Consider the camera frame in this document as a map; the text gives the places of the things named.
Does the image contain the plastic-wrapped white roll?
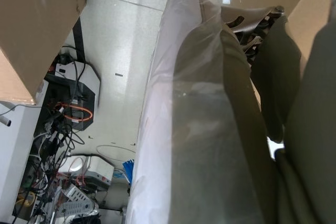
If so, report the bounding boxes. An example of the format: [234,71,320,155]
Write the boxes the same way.
[125,0,279,224]

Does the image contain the orange cable loop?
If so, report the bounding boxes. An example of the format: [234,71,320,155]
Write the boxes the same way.
[54,101,95,123]

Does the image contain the white box device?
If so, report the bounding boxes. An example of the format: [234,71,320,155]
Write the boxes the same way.
[69,154,116,186]

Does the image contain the blue bristled item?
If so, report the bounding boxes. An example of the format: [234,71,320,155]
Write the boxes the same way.
[121,158,135,183]

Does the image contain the white tube with black end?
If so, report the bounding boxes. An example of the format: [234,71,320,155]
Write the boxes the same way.
[0,114,13,127]

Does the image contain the black cable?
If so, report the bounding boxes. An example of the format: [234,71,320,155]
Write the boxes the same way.
[60,46,87,99]

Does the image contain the dark cloth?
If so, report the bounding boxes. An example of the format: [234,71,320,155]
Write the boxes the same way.
[251,16,336,224]

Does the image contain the thin white cable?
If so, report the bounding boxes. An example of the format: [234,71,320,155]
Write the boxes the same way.
[95,143,138,162]

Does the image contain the white and black device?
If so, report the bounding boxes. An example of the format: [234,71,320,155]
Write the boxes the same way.
[43,60,102,132]

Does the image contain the perforated grey metal plate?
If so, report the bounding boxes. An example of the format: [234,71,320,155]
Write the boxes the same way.
[51,184,96,216]

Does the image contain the yellow cable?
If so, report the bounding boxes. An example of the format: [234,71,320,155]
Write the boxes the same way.
[15,191,37,207]

